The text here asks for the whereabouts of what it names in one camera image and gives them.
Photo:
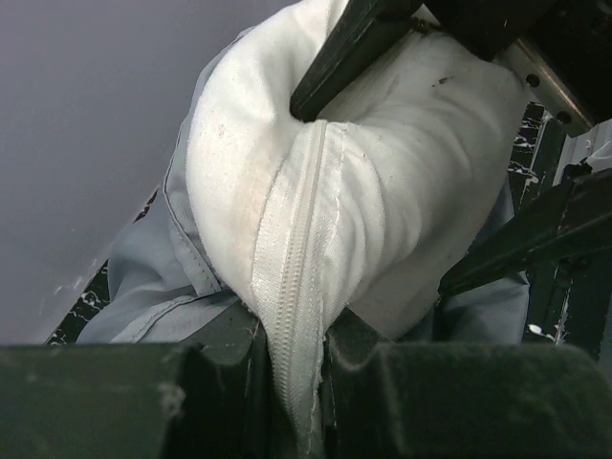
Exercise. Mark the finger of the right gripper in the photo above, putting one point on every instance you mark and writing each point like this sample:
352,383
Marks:
366,30
569,220

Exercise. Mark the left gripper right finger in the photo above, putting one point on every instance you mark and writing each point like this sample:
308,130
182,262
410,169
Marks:
385,399

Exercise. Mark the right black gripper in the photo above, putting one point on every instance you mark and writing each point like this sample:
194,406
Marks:
560,49

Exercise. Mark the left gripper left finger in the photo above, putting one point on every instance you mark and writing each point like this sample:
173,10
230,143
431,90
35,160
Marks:
205,397

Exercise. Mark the grey pillowcase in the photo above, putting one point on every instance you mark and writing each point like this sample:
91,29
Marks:
161,283

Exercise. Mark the white pillow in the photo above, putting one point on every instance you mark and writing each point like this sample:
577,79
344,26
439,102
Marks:
366,207

